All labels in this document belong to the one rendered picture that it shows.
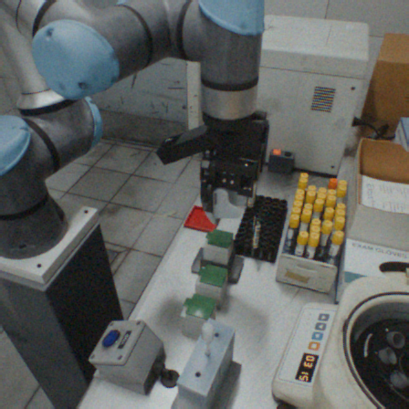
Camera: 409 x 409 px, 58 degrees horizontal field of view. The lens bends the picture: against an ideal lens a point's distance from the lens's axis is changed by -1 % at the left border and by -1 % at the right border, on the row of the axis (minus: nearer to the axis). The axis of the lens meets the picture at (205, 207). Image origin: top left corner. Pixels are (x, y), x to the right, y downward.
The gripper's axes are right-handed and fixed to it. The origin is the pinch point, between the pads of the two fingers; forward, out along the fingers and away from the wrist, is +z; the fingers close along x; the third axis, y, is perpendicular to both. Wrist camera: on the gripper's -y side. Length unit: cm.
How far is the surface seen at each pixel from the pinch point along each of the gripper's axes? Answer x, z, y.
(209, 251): -2.0, 6.7, 0.2
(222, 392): -23.1, 11.8, 9.0
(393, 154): 32.5, 0.8, 31.0
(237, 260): 1.6, 11.4, 4.8
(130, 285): 48, 100, -55
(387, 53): 83, -5, 30
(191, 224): 9.6, 12.5, -7.7
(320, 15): 169, 5, 4
